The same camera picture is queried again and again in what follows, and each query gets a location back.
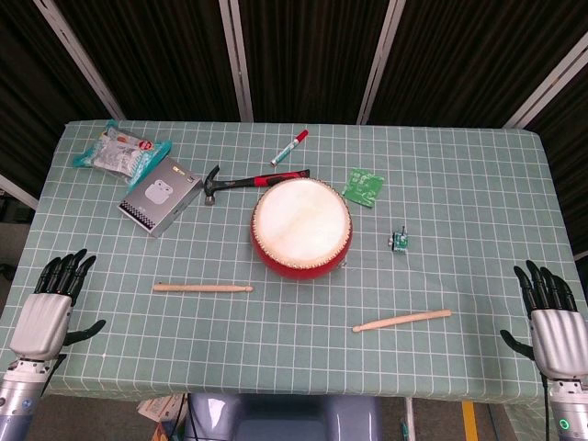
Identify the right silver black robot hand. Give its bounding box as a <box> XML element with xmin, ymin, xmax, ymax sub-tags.
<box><xmin>499</xmin><ymin>259</ymin><xmax>588</xmax><ymax>380</ymax></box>

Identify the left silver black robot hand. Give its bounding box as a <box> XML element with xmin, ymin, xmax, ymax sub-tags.
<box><xmin>8</xmin><ymin>248</ymin><xmax>107</xmax><ymax>362</ymax></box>

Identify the wooden drumstick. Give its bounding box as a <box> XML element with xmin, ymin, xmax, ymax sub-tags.
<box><xmin>352</xmin><ymin>309</ymin><xmax>453</xmax><ymax>334</ymax></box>
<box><xmin>152</xmin><ymin>283</ymin><xmax>254</xmax><ymax>294</ymax></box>

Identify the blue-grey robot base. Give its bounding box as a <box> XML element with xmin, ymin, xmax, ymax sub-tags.
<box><xmin>186</xmin><ymin>392</ymin><xmax>382</xmax><ymax>441</ymax></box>

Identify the white printed cardboard box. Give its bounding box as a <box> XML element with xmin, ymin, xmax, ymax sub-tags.
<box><xmin>137</xmin><ymin>393</ymin><xmax>188</xmax><ymax>422</ymax></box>

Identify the white table leg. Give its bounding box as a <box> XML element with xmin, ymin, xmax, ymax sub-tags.
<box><xmin>403</xmin><ymin>397</ymin><xmax>417</xmax><ymax>441</ymax></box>

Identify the grey earbuds box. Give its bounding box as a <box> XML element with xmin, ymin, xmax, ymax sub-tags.
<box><xmin>117</xmin><ymin>157</ymin><xmax>204</xmax><ymax>239</ymax></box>

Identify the teal snack packet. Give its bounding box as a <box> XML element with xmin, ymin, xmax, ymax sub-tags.
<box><xmin>73</xmin><ymin>119</ymin><xmax>174</xmax><ymax>189</ymax></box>

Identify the small green electronic module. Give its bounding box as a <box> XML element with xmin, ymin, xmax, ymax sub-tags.
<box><xmin>390</xmin><ymin>224</ymin><xmax>410</xmax><ymax>253</ymax></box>

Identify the green checked tablecloth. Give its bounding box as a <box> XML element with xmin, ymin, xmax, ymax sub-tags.
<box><xmin>0</xmin><ymin>119</ymin><xmax>588</xmax><ymax>441</ymax></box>

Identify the black red claw hammer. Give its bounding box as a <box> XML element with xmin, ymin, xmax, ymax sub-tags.
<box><xmin>203</xmin><ymin>164</ymin><xmax>311</xmax><ymax>206</ymax></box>

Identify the green circuit board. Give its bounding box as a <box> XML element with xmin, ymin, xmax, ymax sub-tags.
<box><xmin>340</xmin><ymin>167</ymin><xmax>385</xmax><ymax>209</ymax></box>

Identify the red drum white skin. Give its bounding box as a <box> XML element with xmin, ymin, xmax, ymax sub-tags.
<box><xmin>250</xmin><ymin>178</ymin><xmax>354</xmax><ymax>281</ymax></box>

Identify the white marker red cap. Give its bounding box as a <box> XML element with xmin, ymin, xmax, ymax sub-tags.
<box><xmin>269</xmin><ymin>130</ymin><xmax>310</xmax><ymax>167</ymax></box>

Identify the white partition post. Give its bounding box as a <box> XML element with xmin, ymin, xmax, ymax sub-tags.
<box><xmin>0</xmin><ymin>173</ymin><xmax>40</xmax><ymax>210</ymax></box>
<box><xmin>218</xmin><ymin>0</ymin><xmax>254</xmax><ymax>123</ymax></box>
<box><xmin>503</xmin><ymin>34</ymin><xmax>588</xmax><ymax>130</ymax></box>
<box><xmin>356</xmin><ymin>0</ymin><xmax>406</xmax><ymax>125</ymax></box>
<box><xmin>32</xmin><ymin>0</ymin><xmax>126</xmax><ymax>121</ymax></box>

